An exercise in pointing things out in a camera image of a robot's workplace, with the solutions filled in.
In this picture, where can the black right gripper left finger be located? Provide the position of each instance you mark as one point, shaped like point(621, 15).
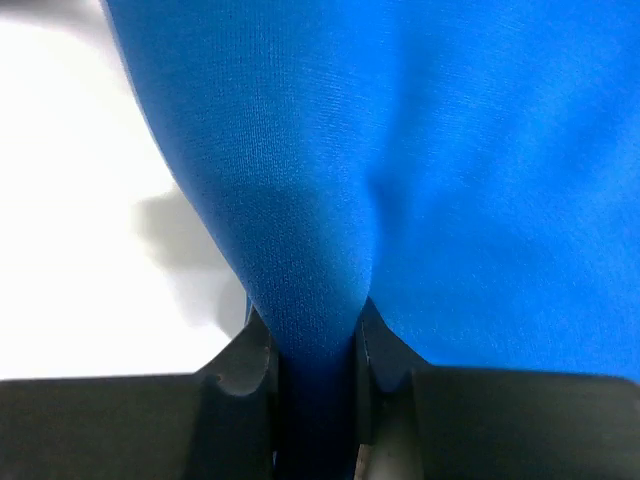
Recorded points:
point(215, 423)

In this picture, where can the blue garment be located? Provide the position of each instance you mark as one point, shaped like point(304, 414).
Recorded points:
point(472, 167)

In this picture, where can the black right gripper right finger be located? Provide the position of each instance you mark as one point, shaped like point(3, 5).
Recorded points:
point(475, 423)

